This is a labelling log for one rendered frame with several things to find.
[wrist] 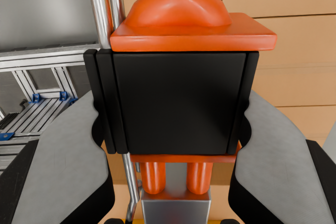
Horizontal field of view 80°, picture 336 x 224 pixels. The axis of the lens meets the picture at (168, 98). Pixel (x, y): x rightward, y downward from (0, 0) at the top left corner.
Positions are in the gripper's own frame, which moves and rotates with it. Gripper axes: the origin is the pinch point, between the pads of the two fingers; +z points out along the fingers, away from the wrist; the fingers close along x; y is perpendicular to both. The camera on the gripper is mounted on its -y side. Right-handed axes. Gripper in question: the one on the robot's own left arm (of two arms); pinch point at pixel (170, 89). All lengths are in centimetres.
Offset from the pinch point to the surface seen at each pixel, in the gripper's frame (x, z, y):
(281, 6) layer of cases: 39, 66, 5
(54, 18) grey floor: -72, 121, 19
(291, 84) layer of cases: 52, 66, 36
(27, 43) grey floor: -95, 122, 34
